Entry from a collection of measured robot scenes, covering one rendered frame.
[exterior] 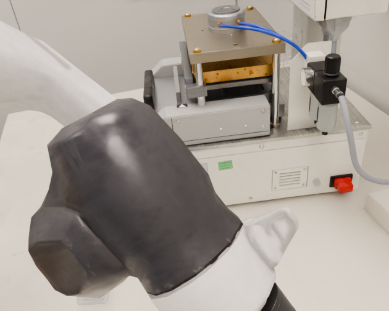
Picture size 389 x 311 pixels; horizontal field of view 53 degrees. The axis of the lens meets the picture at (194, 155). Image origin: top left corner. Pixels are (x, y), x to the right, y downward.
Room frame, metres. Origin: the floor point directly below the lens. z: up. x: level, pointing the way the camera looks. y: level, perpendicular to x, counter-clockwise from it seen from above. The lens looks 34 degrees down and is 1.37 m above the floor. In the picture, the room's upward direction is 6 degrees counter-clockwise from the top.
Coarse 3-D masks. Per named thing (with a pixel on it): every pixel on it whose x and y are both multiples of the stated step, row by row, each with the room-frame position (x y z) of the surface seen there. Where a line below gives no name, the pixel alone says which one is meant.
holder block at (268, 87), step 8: (224, 88) 0.79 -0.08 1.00; (232, 88) 0.78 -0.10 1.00; (240, 88) 0.78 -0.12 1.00; (248, 88) 0.81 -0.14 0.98; (256, 88) 0.80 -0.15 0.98; (264, 88) 0.77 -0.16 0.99; (208, 96) 0.79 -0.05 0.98; (216, 96) 0.75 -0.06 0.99; (224, 96) 0.75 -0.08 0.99; (232, 96) 0.75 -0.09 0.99; (240, 96) 0.74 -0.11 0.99; (248, 96) 0.74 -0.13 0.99
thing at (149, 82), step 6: (144, 72) 0.90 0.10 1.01; (150, 72) 0.89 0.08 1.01; (144, 78) 0.86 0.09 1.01; (150, 78) 0.85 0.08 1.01; (144, 84) 0.83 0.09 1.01; (150, 84) 0.82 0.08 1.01; (144, 90) 0.79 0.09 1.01; (150, 90) 0.79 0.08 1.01; (144, 96) 0.77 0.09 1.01; (150, 96) 0.76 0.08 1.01; (144, 102) 0.76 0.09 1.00; (150, 102) 0.76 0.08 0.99
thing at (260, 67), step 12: (228, 60) 0.78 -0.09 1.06; (240, 60) 0.78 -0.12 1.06; (252, 60) 0.77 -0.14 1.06; (264, 60) 0.76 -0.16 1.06; (192, 72) 0.77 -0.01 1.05; (204, 72) 0.74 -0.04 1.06; (216, 72) 0.74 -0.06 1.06; (228, 72) 0.74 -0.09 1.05; (240, 72) 0.74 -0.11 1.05; (252, 72) 0.73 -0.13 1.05; (264, 72) 0.74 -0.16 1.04; (216, 84) 0.74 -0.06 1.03; (228, 84) 0.74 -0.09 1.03; (240, 84) 0.74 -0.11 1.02; (252, 84) 0.74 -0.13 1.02
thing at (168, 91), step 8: (176, 72) 0.87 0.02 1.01; (160, 80) 0.93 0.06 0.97; (168, 80) 0.92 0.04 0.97; (176, 80) 0.83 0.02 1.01; (184, 80) 0.91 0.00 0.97; (160, 88) 0.88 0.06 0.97; (168, 88) 0.88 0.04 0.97; (176, 88) 0.78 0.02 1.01; (184, 88) 0.87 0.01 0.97; (160, 96) 0.84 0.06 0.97; (168, 96) 0.83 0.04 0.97; (176, 96) 0.76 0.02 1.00; (184, 96) 0.82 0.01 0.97; (160, 104) 0.80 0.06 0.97; (168, 104) 0.79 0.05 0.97; (176, 104) 0.79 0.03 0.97; (280, 104) 0.73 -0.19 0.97; (280, 112) 0.73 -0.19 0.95
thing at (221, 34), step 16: (192, 16) 0.96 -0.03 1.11; (208, 16) 0.83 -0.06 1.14; (224, 16) 0.80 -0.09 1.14; (240, 16) 0.81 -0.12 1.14; (256, 16) 0.90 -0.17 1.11; (192, 32) 0.84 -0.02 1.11; (208, 32) 0.82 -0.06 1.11; (224, 32) 0.80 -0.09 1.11; (240, 32) 0.80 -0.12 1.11; (256, 32) 0.79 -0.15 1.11; (272, 32) 0.70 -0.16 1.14; (192, 48) 0.74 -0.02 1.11; (208, 48) 0.73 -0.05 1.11; (224, 48) 0.72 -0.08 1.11; (240, 48) 0.71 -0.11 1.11; (256, 48) 0.71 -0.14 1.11; (272, 48) 0.71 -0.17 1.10
